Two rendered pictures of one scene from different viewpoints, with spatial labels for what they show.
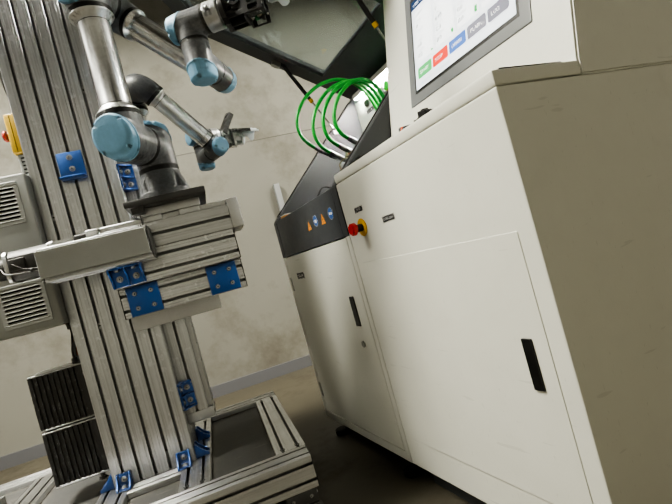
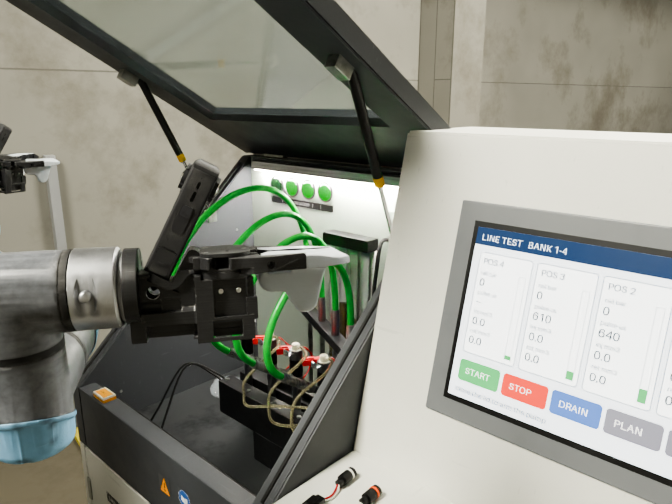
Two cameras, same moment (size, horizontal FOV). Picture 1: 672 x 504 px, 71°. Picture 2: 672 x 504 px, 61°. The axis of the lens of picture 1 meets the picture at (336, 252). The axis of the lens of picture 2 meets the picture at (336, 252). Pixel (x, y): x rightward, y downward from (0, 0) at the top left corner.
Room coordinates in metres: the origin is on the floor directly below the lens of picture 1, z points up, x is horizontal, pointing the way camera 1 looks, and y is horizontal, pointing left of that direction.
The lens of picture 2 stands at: (0.70, 0.14, 1.60)
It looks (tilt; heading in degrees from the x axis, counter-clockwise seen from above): 15 degrees down; 337
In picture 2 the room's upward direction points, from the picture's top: straight up
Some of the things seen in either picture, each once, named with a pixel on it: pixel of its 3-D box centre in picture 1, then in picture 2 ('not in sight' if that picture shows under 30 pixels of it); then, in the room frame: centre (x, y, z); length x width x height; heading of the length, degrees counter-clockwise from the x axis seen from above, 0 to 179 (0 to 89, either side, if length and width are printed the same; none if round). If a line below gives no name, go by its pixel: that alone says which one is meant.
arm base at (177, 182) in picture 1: (163, 184); not in sight; (1.43, 0.45, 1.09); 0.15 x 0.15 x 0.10
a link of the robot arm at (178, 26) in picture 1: (189, 26); (10, 297); (1.25, 0.22, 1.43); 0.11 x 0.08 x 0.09; 80
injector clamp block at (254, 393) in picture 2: not in sight; (284, 427); (1.76, -0.20, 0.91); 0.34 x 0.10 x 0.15; 24
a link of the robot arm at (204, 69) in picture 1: (202, 64); (32, 387); (1.27, 0.21, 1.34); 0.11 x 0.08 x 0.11; 170
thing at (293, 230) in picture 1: (309, 227); (159, 468); (1.77, 0.07, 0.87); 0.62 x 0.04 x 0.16; 24
